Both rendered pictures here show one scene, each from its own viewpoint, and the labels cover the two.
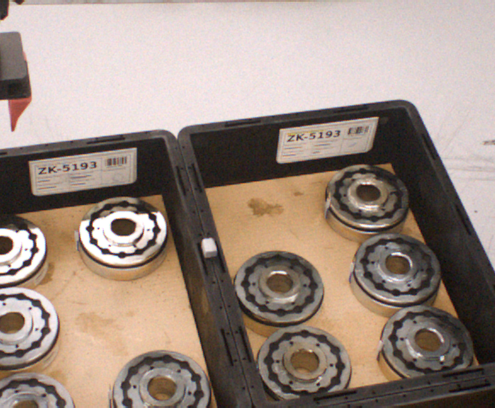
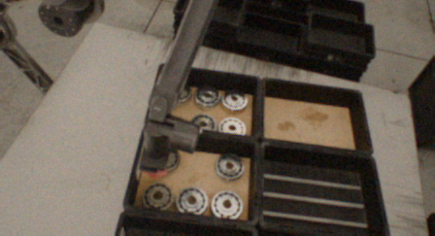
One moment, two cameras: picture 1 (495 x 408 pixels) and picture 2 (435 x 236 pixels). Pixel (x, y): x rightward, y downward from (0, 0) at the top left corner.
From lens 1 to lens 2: 0.87 m
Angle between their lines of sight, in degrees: 45
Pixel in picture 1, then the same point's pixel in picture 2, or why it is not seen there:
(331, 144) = not seen: hidden behind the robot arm
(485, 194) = not seen: hidden behind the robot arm
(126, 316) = (193, 169)
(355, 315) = (215, 113)
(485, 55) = (110, 48)
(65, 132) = (76, 175)
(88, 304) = (184, 179)
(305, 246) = (185, 115)
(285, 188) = not seen: hidden behind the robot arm
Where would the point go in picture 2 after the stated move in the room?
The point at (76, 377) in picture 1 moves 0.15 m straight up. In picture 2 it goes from (211, 189) to (216, 168)
